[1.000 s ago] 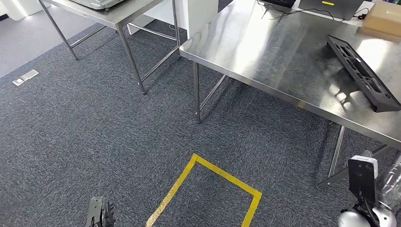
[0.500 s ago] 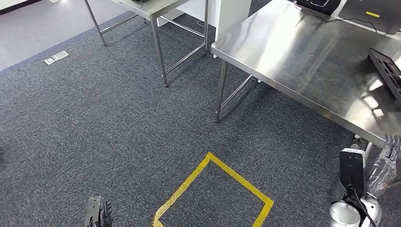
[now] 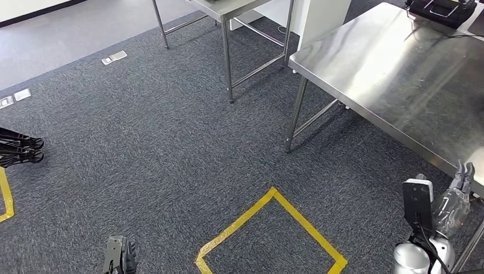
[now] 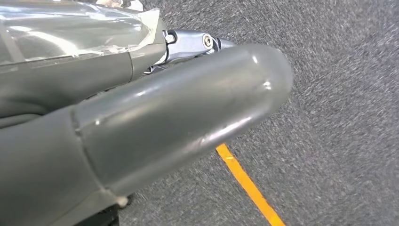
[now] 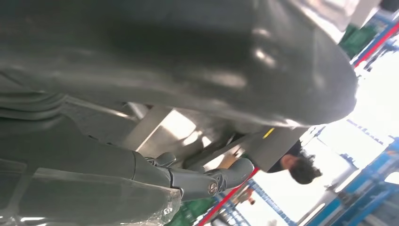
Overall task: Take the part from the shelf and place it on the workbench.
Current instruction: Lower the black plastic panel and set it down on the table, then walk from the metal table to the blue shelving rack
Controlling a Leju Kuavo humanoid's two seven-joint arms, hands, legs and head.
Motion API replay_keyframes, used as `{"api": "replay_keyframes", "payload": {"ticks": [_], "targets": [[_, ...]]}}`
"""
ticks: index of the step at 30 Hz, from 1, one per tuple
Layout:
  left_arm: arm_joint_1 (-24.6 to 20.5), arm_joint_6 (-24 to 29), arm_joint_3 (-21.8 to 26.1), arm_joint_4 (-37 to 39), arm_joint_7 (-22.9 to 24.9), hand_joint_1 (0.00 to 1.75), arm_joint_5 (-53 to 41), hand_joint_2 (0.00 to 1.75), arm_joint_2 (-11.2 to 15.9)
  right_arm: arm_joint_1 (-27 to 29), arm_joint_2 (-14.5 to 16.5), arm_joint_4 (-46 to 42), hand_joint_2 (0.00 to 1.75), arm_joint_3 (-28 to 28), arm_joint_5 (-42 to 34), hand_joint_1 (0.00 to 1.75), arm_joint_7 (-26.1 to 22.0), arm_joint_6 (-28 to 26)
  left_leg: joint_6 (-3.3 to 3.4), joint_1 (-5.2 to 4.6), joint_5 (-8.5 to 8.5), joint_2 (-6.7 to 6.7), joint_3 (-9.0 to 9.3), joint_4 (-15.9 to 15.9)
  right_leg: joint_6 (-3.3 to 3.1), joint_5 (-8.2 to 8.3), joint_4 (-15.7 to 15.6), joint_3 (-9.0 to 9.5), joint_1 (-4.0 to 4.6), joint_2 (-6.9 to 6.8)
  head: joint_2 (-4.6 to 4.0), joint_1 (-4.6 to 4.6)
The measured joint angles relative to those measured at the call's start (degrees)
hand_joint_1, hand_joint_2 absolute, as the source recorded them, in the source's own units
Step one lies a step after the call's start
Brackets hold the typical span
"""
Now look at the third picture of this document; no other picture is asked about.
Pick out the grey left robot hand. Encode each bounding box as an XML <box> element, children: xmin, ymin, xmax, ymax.
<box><xmin>120</xmin><ymin>238</ymin><xmax>138</xmax><ymax>274</ymax></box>

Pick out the stainless steel workbench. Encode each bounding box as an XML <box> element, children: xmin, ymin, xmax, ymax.
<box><xmin>283</xmin><ymin>2</ymin><xmax>484</xmax><ymax>274</ymax></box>

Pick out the yellow floor tape square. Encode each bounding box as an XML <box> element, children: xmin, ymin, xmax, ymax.
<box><xmin>0</xmin><ymin>166</ymin><xmax>15</xmax><ymax>224</ymax></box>

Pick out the black humanoid robot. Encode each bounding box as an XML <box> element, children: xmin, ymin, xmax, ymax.
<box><xmin>0</xmin><ymin>126</ymin><xmax>45</xmax><ymax>169</ymax></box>

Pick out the plain white floor plate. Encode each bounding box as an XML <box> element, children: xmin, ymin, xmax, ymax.
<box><xmin>13</xmin><ymin>88</ymin><xmax>32</xmax><ymax>102</ymax></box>

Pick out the long metal floor outlet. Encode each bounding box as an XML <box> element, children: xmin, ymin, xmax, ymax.
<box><xmin>101</xmin><ymin>50</ymin><xmax>128</xmax><ymax>66</ymax></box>

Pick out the stainless steel table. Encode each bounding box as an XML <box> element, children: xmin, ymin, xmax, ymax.
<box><xmin>151</xmin><ymin>0</ymin><xmax>296</xmax><ymax>104</ymax></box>

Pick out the black equipment case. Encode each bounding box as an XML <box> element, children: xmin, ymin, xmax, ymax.
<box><xmin>404</xmin><ymin>0</ymin><xmax>479</xmax><ymax>31</ymax></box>

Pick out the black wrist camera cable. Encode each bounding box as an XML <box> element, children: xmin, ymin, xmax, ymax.
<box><xmin>415</xmin><ymin>213</ymin><xmax>453</xmax><ymax>274</ymax></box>

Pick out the thin black cable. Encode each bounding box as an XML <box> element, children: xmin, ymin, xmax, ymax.
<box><xmin>406</xmin><ymin>7</ymin><xmax>484</xmax><ymax>39</ymax></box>

